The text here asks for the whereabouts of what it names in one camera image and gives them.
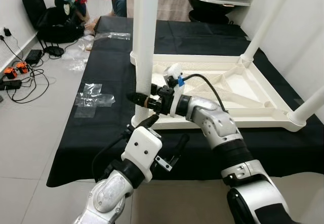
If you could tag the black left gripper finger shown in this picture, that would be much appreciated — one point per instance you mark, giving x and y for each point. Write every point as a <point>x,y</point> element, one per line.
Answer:
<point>180,149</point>
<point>148,121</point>

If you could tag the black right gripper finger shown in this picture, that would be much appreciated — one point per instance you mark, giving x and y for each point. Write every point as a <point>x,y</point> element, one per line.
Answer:
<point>137,99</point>
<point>154,89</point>

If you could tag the white plastic table leg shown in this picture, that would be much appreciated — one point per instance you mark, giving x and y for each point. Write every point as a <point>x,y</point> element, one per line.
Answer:
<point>270,16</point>
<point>146,32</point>
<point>309,110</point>

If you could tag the white plastic table top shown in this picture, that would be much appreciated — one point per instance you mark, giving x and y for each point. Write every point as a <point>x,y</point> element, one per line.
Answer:
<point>263,117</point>

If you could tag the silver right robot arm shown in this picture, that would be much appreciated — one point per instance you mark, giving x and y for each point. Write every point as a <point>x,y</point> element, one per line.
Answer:
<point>238,158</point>

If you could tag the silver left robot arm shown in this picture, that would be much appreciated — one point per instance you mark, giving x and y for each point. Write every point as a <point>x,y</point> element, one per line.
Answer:
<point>109,198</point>

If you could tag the brown rubber band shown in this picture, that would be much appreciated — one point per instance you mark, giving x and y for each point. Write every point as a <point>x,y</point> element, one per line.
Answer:
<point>147,101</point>

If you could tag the clear tape patch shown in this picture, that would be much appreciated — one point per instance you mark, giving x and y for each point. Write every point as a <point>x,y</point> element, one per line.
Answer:
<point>93,100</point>

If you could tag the black tablecloth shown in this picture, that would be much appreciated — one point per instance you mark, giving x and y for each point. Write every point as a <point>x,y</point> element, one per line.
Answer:
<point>101,148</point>

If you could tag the clear tape strip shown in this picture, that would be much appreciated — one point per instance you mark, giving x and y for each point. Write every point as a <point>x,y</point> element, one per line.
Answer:
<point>111,35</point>

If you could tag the beige cloth-covered bench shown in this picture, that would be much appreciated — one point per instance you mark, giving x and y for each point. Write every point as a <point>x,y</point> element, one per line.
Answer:
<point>174,9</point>

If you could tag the person in dark shirt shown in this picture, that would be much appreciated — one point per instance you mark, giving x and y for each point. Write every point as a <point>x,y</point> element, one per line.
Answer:
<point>119,4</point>

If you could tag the round black floor device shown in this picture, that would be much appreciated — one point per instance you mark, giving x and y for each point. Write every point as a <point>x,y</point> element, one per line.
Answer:
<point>54,51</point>

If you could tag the large black bowl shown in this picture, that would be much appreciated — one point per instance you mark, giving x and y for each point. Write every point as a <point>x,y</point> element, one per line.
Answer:
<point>212,11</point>

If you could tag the black power adapter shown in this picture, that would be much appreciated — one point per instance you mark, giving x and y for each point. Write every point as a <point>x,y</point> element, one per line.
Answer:
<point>34,57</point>

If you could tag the orange black power plug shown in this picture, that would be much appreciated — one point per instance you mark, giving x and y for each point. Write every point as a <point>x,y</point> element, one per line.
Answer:
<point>22,68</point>
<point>10,73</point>

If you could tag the black power strip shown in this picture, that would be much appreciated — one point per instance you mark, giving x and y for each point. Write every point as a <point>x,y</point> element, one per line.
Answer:
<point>10,85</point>

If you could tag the black floor chair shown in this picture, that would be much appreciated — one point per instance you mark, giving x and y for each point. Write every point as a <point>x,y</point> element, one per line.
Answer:
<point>35,6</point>

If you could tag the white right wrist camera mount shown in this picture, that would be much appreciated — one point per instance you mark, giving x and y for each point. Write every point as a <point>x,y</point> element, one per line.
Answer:
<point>173,75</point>

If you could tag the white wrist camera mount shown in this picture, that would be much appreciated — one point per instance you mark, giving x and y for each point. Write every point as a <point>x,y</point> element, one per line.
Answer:
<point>143,150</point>
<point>173,75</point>

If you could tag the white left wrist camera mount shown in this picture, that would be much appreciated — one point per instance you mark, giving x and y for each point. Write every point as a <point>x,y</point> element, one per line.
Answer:
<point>143,150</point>

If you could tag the wall socket with plug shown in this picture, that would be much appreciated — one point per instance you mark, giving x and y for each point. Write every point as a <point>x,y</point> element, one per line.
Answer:
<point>7,32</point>

